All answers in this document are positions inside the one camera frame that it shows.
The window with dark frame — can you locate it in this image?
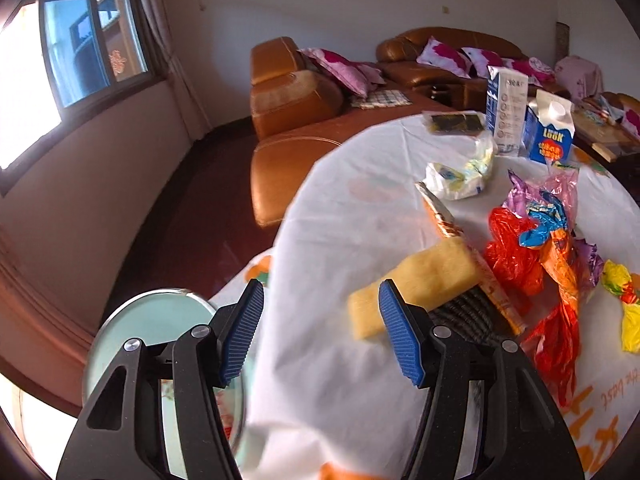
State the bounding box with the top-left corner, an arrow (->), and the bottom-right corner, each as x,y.
0,0 -> 168,196

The dark flat snack packet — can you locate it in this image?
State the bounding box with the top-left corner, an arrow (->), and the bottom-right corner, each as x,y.
422,111 -> 487,135

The checkered cloth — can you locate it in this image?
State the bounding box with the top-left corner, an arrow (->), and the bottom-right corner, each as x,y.
350,89 -> 413,109

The red plastic bag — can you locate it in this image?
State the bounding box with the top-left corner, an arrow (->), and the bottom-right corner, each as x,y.
484,207 -> 581,408

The wooden glass-topped coffee table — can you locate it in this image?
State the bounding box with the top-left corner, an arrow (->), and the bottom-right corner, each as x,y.
570,102 -> 640,162

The purple foil wrapper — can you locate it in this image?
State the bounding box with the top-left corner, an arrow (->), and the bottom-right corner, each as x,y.
570,232 -> 606,293

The blue carton with white cap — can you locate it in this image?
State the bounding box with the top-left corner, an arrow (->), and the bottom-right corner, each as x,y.
520,89 -> 576,165

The orange and blue foil wrapper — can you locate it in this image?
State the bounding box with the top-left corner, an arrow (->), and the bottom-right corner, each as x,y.
519,199 -> 583,313

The brown leather armchair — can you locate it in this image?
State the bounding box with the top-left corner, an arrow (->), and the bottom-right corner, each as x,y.
597,91 -> 640,136

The round pale glass side table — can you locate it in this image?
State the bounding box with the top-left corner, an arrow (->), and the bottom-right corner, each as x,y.
82,287 -> 248,480

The white crumpled wrapper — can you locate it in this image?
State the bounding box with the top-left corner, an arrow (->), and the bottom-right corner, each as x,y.
424,131 -> 498,201

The brown leather corner sofa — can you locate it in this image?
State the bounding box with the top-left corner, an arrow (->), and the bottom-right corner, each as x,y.
249,26 -> 571,228

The yellow crumpled wrapper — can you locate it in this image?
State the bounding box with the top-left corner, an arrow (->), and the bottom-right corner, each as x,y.
600,259 -> 640,353

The tall white milk carton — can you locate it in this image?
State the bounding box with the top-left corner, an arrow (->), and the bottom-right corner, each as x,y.
485,66 -> 530,156

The long orange white wrapper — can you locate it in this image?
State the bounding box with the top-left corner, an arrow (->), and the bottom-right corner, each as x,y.
415,181 -> 528,336

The pink floral pillow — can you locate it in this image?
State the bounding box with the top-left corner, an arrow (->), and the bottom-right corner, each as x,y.
461,46 -> 507,79
502,56 -> 556,86
416,36 -> 473,79
620,107 -> 640,139
298,48 -> 372,97

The pink cloth cover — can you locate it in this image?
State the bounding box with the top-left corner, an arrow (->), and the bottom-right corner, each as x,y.
554,55 -> 603,103

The pale curtain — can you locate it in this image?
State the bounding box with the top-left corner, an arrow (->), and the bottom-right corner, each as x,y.
137,0 -> 211,141

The yellow sponge cloth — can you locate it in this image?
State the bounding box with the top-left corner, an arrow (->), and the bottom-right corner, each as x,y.
347,237 -> 483,341

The brown patterned upright roll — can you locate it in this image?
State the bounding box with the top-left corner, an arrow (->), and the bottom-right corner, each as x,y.
556,21 -> 571,68

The white printed tablecloth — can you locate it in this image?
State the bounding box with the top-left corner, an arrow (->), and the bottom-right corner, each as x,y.
207,110 -> 640,480

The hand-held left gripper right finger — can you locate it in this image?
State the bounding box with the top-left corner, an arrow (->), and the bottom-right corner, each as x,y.
378,278 -> 586,480

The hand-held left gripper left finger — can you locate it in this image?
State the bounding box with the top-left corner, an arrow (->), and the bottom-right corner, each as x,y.
56,278 -> 265,480

